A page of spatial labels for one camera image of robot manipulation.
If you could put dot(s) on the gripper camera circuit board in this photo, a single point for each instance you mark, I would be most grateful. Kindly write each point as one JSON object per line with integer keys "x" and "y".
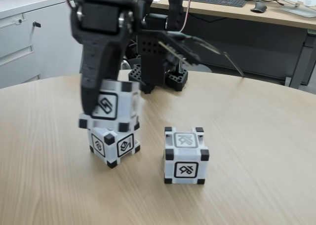
{"x": 177, "y": 49}

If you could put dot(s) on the dark grey keyboard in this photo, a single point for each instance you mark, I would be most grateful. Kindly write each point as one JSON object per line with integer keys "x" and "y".
{"x": 217, "y": 0}

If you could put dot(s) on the white cube stacked-squares symbol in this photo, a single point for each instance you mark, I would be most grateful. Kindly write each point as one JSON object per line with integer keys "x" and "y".
{"x": 108, "y": 148}

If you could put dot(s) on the dark grey computer mouse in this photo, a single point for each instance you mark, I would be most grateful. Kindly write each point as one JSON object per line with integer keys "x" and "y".
{"x": 259, "y": 7}

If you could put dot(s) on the white cube bar-and-S symbol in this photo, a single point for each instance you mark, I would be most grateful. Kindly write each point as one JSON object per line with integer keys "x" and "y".
{"x": 123, "y": 104}

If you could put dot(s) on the silver laptop stand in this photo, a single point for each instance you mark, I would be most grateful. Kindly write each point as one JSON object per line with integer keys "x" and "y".
{"x": 298, "y": 5}

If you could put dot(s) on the black cabinet key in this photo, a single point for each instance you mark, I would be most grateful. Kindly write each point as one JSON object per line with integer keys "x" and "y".
{"x": 36, "y": 24}

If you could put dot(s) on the white filing cabinet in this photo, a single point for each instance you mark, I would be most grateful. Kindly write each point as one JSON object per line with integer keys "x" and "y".
{"x": 49, "y": 57}

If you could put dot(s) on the white cube looped-ribbon symbol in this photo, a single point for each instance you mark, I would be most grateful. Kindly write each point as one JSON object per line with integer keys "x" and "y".
{"x": 186, "y": 158}

